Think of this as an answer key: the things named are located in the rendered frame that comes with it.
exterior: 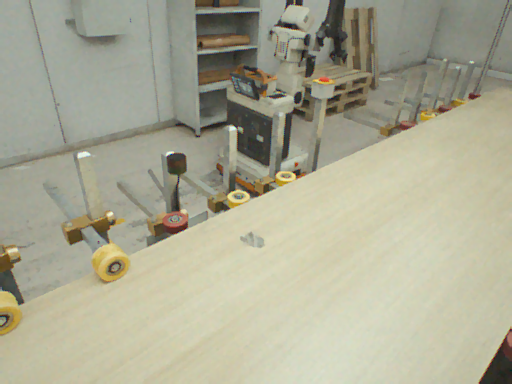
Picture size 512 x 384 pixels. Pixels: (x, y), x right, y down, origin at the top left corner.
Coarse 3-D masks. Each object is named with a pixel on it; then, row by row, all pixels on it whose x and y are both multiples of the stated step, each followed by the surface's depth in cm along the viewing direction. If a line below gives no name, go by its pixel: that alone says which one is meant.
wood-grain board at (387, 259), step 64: (448, 128) 203; (320, 192) 137; (384, 192) 139; (448, 192) 142; (128, 256) 102; (192, 256) 103; (256, 256) 104; (320, 256) 106; (384, 256) 107; (448, 256) 109; (64, 320) 83; (128, 320) 84; (192, 320) 85; (256, 320) 86; (320, 320) 86; (384, 320) 87; (448, 320) 89
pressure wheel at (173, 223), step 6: (168, 216) 118; (174, 216) 118; (180, 216) 119; (186, 216) 118; (168, 222) 115; (174, 222) 116; (180, 222) 115; (186, 222) 116; (168, 228) 114; (174, 228) 114; (180, 228) 115; (186, 228) 117; (174, 234) 115
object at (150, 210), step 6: (120, 186) 142; (126, 186) 141; (126, 192) 139; (132, 192) 138; (132, 198) 136; (138, 198) 134; (144, 198) 135; (138, 204) 133; (144, 204) 131; (150, 204) 131; (144, 210) 131; (150, 210) 128; (156, 210) 128; (150, 216) 128; (168, 234) 121
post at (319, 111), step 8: (320, 104) 157; (320, 112) 158; (320, 120) 161; (312, 128) 164; (320, 128) 163; (312, 136) 166; (320, 136) 166; (312, 144) 167; (312, 152) 169; (312, 160) 171; (312, 168) 173
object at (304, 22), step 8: (288, 8) 275; (296, 8) 270; (304, 8) 266; (288, 16) 272; (296, 16) 267; (304, 16) 266; (312, 16) 271; (296, 24) 268; (304, 24) 269; (312, 24) 275
